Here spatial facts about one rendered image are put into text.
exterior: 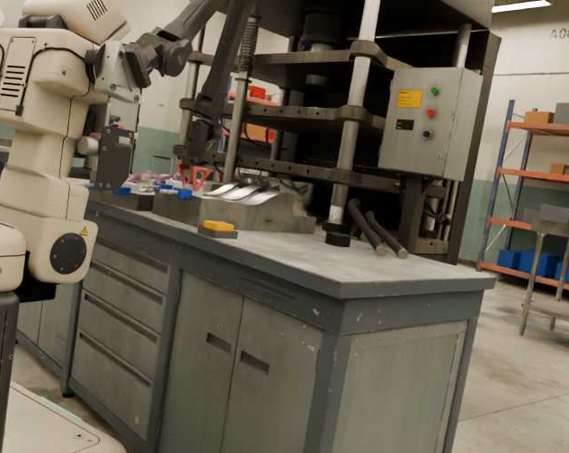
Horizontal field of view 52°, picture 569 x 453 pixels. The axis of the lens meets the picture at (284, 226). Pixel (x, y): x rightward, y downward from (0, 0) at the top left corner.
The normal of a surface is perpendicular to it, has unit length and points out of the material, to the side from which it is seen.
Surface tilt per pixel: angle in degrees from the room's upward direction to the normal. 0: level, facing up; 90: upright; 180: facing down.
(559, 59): 90
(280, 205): 90
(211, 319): 90
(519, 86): 90
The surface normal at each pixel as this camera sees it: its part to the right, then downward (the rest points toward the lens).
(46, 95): 0.83, 0.18
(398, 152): -0.72, -0.04
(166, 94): 0.61, 0.18
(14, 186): -0.51, -0.14
